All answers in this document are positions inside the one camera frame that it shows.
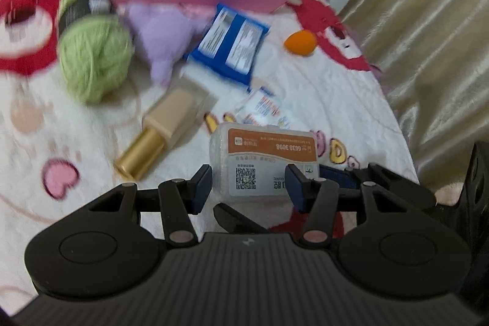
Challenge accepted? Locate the clear box with orange label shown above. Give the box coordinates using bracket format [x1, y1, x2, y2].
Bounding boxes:
[209, 123, 319, 202]

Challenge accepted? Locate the white tissue packet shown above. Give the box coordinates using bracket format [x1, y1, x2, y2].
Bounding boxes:
[234, 87, 291, 129]

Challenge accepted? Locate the purple plush toy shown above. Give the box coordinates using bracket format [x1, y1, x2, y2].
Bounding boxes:
[124, 2, 208, 87]

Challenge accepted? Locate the green yarn ball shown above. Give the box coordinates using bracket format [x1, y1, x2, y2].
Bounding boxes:
[56, 0, 134, 103]

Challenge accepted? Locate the beige foundation bottle gold cap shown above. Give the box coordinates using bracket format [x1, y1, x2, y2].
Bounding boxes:
[114, 78, 215, 181]

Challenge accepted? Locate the orange makeup sponge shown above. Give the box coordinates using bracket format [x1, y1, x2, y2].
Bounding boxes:
[283, 30, 317, 56]

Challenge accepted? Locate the blue wet wipes pack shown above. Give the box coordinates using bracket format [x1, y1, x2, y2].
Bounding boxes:
[186, 3, 269, 88]

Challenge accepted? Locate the beige curtain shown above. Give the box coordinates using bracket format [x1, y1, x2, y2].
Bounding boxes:
[341, 0, 488, 189]

